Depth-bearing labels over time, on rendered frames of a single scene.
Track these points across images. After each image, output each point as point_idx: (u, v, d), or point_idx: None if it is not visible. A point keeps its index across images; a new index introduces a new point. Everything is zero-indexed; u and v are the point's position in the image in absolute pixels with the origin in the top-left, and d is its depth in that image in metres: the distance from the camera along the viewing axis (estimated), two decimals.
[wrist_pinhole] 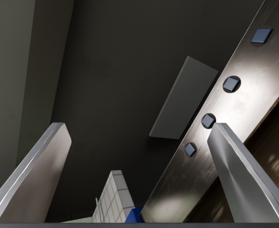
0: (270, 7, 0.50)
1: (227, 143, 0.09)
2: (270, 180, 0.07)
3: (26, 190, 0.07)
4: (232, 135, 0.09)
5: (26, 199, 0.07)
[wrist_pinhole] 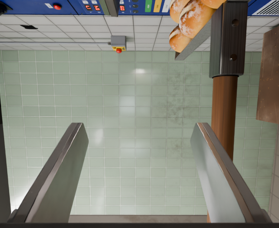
0: None
1: (205, 143, 0.09)
2: (241, 180, 0.07)
3: (54, 190, 0.07)
4: (211, 135, 0.09)
5: (55, 199, 0.07)
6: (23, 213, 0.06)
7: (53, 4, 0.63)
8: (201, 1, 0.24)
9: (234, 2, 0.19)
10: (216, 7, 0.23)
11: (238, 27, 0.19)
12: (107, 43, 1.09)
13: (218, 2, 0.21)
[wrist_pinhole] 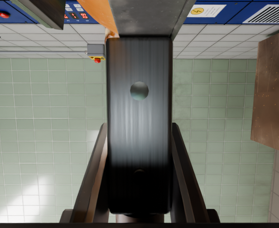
0: None
1: None
2: (193, 180, 0.07)
3: (102, 190, 0.07)
4: (175, 135, 0.09)
5: (102, 199, 0.07)
6: (81, 213, 0.06)
7: None
8: None
9: (138, 36, 0.07)
10: None
11: (149, 102, 0.07)
12: (84, 52, 0.97)
13: None
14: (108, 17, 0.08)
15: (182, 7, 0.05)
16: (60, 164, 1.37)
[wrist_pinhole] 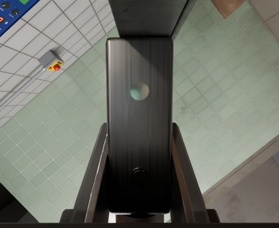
0: None
1: None
2: (192, 180, 0.07)
3: (102, 190, 0.07)
4: (175, 135, 0.09)
5: (102, 199, 0.07)
6: (81, 213, 0.06)
7: None
8: None
9: (138, 35, 0.07)
10: None
11: (149, 102, 0.07)
12: (42, 69, 0.99)
13: None
14: None
15: (183, 7, 0.05)
16: None
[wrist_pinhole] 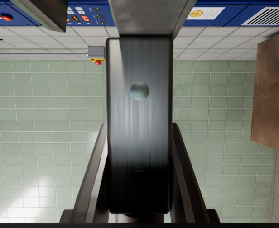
0: None
1: None
2: (192, 180, 0.07)
3: (102, 190, 0.07)
4: (175, 135, 0.09)
5: (102, 199, 0.07)
6: (81, 213, 0.06)
7: (1, 15, 0.53)
8: None
9: (138, 35, 0.07)
10: None
11: (149, 102, 0.07)
12: (85, 54, 0.98)
13: None
14: None
15: (183, 7, 0.05)
16: (60, 166, 1.38)
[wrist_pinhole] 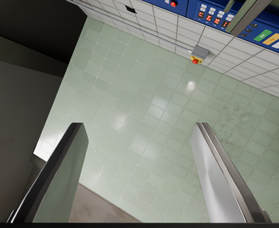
0: None
1: (204, 143, 0.09)
2: (241, 180, 0.07)
3: (54, 190, 0.07)
4: (211, 135, 0.09)
5: (55, 199, 0.07)
6: (23, 213, 0.06)
7: (172, 0, 0.66)
8: None
9: None
10: None
11: None
12: (188, 50, 1.09)
13: None
14: None
15: None
16: (110, 129, 1.56)
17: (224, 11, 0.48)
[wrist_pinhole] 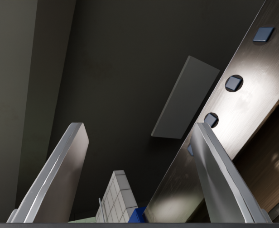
0: (272, 5, 0.50)
1: (204, 143, 0.09)
2: (241, 180, 0.07)
3: (54, 190, 0.07)
4: (211, 135, 0.09)
5: (55, 199, 0.07)
6: (23, 213, 0.06)
7: None
8: None
9: None
10: None
11: None
12: None
13: None
14: None
15: None
16: None
17: None
